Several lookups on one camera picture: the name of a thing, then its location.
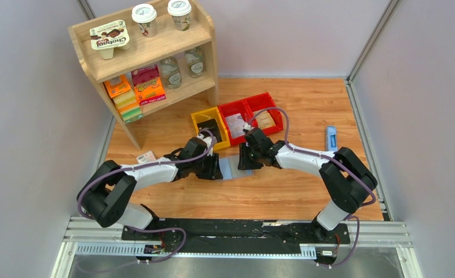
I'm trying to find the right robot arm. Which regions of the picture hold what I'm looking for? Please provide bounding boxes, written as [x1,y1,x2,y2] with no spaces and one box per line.
[238,127,377,243]

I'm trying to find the pink card pack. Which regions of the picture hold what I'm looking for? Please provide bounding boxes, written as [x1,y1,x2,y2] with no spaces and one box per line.
[136,151,156,164]

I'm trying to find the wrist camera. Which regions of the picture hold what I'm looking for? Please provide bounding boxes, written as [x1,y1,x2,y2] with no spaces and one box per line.
[197,133,216,156]
[243,122,254,134]

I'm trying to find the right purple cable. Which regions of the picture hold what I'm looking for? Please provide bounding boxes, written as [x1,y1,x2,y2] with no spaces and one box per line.
[247,107,377,269]

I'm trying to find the red bin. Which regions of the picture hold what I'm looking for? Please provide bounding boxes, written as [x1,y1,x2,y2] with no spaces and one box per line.
[244,92,284,135]
[218,100,253,146]

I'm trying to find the Chobani yogurt pack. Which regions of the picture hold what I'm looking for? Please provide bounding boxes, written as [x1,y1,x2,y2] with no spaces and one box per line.
[89,20,131,60]

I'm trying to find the glass jar right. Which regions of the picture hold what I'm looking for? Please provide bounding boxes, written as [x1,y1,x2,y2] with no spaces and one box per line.
[185,46,204,78]

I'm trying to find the glass jar left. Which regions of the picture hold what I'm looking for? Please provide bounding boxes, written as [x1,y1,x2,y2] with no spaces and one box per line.
[159,56,182,89]

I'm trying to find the yellow green sponge stack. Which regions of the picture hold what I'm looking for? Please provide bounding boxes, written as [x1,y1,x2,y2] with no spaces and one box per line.
[112,90,143,124]

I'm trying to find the beige leather card holder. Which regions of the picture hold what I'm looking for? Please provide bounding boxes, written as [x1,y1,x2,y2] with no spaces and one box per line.
[219,156,253,181]

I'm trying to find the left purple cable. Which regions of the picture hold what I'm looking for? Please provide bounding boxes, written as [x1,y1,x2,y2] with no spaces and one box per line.
[76,129,218,265]

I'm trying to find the paper coffee cup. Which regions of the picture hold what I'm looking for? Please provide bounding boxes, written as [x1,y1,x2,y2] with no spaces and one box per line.
[131,3,157,38]
[167,0,192,31]

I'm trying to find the red bin middle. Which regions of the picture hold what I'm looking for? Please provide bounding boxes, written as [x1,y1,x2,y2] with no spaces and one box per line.
[218,100,253,146]

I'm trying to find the white cards in bin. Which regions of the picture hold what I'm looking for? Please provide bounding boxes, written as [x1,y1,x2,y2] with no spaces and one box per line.
[225,113,245,138]

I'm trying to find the blue flat box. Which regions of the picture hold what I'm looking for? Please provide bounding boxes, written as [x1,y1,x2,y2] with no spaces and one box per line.
[325,126,338,152]

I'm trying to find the orange pink snack box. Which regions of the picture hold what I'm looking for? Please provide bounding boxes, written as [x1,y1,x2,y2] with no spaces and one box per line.
[131,65,166,106]

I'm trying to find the yellow bin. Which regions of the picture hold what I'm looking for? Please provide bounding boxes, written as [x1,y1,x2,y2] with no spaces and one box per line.
[190,107,230,151]

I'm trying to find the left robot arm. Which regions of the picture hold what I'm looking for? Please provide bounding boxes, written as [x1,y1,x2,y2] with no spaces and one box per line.
[76,134,222,240]

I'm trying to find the paper coffee cup left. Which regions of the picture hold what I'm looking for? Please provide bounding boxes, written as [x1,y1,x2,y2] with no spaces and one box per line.
[131,3,157,38]

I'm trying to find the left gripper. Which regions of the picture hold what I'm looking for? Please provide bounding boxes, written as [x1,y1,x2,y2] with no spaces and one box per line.
[191,152,224,181]

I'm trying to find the glass jar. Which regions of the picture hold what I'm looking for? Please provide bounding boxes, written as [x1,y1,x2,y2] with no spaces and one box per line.
[185,46,204,78]
[159,56,182,89]

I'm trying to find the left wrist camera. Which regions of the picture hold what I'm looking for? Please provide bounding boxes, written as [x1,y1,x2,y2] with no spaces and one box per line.
[197,133,216,156]

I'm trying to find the purple cable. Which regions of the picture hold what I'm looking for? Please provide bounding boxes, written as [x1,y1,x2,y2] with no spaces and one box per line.
[247,107,377,269]
[76,129,218,265]

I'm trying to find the paper coffee cup right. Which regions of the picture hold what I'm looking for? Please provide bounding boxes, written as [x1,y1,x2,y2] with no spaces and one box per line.
[167,0,192,31]

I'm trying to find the red bin right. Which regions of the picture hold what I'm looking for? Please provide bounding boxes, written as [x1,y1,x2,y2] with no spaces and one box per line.
[244,92,284,135]

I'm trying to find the wooden shelf unit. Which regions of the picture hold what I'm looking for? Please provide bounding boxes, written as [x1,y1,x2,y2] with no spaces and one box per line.
[68,1,219,149]

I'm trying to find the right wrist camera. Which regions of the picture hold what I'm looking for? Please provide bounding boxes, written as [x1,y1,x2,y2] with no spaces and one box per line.
[243,122,254,134]

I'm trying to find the black cards in bin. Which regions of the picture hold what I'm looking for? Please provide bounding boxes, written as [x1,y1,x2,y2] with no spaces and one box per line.
[197,118,223,142]

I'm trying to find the tan cards in bin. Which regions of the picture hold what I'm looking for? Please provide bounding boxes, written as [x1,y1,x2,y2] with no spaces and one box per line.
[254,110,276,130]

